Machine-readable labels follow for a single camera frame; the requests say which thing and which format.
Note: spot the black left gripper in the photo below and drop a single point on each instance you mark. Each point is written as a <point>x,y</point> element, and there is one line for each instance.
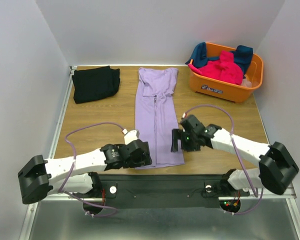
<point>143,160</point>

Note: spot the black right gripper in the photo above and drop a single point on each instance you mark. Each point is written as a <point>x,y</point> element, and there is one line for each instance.
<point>177,140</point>

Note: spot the lavender t shirt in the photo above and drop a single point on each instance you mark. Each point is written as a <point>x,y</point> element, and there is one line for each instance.
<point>155,115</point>

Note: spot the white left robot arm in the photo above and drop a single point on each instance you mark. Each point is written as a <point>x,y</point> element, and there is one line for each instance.
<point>42,177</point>

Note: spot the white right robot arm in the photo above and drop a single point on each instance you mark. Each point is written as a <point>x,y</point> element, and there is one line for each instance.
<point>274,170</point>

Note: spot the orange plastic laundry basket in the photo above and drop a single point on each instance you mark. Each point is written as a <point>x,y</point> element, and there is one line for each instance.
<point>224,90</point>

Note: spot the pink t shirt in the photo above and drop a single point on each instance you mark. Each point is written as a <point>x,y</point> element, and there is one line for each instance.
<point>224,69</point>

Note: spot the pale pink garment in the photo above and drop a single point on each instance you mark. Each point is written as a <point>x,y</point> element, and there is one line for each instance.
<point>248,82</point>

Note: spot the dark blue t shirt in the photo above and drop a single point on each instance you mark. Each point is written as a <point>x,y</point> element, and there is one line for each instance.
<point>242,56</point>

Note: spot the folded black t shirt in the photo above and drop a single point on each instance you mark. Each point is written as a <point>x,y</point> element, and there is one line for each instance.
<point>95,84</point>

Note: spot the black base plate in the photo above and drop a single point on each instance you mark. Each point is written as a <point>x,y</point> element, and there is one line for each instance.
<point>125,191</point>

